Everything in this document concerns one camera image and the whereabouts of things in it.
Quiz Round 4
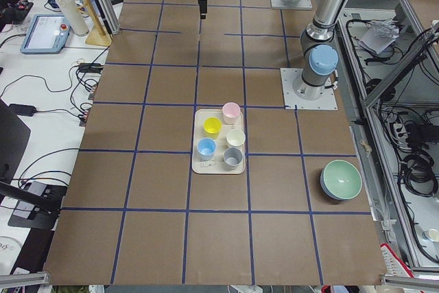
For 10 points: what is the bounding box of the pink plastic cup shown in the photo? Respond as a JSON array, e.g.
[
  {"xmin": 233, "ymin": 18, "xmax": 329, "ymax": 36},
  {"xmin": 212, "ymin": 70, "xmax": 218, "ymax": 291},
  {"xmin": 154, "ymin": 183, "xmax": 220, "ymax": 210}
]
[{"xmin": 222, "ymin": 102, "xmax": 241, "ymax": 124}]

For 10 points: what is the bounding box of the yellow plastic cup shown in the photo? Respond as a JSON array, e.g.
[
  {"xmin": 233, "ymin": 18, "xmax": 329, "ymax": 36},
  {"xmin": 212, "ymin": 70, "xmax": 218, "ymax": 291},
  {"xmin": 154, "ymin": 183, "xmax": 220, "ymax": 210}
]
[{"xmin": 203, "ymin": 117, "xmax": 222, "ymax": 139}]

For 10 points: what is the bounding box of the pale green plastic cup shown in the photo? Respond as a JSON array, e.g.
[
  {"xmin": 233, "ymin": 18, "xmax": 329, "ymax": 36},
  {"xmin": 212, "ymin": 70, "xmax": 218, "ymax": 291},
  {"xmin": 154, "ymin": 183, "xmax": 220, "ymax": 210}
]
[{"xmin": 226, "ymin": 128, "xmax": 246, "ymax": 148}]

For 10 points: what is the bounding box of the blue plastic cup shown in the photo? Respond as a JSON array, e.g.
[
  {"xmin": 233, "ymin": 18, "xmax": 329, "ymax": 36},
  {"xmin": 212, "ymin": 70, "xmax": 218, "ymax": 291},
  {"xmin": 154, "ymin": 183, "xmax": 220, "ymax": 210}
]
[{"xmin": 197, "ymin": 137, "xmax": 217, "ymax": 161}]

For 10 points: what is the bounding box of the grey plastic cup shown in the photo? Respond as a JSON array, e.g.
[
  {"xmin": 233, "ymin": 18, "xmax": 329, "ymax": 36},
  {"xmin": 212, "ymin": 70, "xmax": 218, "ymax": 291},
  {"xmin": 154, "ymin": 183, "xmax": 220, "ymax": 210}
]
[{"xmin": 223, "ymin": 148, "xmax": 243, "ymax": 170}]

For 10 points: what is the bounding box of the wooden stand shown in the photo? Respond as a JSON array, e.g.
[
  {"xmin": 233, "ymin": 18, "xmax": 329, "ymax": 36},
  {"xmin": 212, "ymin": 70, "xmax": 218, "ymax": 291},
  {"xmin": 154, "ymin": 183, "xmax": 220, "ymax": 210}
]
[{"xmin": 83, "ymin": 0, "xmax": 112, "ymax": 47}]

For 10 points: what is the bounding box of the black usb hub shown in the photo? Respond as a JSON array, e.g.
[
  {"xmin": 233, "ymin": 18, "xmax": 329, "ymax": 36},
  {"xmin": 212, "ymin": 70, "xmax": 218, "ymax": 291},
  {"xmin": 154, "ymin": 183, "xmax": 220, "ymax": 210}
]
[{"xmin": 78, "ymin": 62, "xmax": 104, "ymax": 74}]

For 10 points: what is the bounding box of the blue teach pendant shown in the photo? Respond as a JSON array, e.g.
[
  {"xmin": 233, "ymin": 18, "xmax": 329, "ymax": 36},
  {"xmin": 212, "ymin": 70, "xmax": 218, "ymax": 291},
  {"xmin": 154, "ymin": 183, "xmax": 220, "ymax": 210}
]
[{"xmin": 20, "ymin": 14, "xmax": 71, "ymax": 54}]

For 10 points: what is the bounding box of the cream plastic tray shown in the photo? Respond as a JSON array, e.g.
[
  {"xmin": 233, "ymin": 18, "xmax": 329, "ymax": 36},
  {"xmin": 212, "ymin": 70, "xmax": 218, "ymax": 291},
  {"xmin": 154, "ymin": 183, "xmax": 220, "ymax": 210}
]
[{"xmin": 191, "ymin": 108, "xmax": 246, "ymax": 174}]

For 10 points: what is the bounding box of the crumpled white paper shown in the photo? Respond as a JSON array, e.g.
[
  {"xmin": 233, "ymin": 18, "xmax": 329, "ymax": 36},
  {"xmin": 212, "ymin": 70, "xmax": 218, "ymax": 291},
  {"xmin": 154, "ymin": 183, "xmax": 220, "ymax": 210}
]
[{"xmin": 358, "ymin": 19, "xmax": 399, "ymax": 55}]

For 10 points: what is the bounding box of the black power adapter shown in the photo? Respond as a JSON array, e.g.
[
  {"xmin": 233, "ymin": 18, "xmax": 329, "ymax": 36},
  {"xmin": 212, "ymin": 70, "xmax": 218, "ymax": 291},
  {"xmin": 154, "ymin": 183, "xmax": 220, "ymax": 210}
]
[{"xmin": 9, "ymin": 104, "xmax": 37, "ymax": 117}]

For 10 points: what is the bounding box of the green ceramic bowl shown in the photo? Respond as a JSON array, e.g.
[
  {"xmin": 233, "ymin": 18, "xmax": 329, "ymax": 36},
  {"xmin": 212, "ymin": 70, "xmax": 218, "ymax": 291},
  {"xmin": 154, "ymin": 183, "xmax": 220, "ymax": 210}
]
[{"xmin": 320, "ymin": 159, "xmax": 362, "ymax": 200}]

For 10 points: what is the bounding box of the black monitor stand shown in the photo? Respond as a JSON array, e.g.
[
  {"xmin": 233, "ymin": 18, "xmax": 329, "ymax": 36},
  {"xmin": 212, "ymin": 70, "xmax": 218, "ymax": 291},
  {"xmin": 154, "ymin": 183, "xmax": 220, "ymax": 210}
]
[{"xmin": 0, "ymin": 99, "xmax": 68, "ymax": 231}]

